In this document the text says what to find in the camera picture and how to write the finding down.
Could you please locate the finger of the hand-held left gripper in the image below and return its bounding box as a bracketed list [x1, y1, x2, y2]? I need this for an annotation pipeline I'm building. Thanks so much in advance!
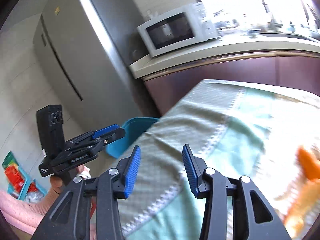
[71, 127, 126, 159]
[65, 124, 120, 143]

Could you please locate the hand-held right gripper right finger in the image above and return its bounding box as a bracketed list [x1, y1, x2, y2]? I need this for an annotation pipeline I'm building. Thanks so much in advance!
[182, 144, 292, 240]

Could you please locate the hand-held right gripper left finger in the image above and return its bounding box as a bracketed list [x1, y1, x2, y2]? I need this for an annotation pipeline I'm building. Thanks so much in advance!
[31, 145, 141, 240]

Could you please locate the teal plastic bin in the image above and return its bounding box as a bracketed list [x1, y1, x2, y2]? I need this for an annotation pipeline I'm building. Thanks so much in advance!
[105, 117, 159, 159]

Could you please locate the orange peel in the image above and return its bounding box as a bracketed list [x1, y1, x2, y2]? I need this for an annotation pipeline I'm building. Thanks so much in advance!
[284, 146, 320, 238]

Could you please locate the person's left forearm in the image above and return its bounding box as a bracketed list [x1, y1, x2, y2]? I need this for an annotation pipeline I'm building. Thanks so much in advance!
[0, 189, 60, 235]

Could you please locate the person's left hand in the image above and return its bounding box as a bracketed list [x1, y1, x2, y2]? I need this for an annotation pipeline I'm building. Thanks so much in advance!
[49, 175, 67, 195]

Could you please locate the patterned tablecloth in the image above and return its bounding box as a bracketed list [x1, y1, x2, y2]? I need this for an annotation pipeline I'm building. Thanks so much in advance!
[116, 79, 320, 240]

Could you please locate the teal storage crate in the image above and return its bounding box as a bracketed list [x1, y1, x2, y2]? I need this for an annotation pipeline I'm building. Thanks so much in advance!
[2, 151, 48, 203]

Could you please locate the grey refrigerator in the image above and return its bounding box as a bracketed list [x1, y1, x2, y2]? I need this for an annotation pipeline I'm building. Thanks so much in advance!
[33, 0, 165, 133]

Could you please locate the dark red kitchen cabinet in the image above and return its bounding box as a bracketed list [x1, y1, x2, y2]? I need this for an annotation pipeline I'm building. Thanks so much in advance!
[142, 55, 320, 115]

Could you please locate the white microwave oven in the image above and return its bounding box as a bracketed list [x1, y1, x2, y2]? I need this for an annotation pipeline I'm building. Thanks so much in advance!
[137, 2, 224, 58]

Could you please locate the beige kitchen countertop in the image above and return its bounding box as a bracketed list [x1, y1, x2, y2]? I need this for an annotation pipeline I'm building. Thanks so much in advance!
[129, 34, 320, 79]

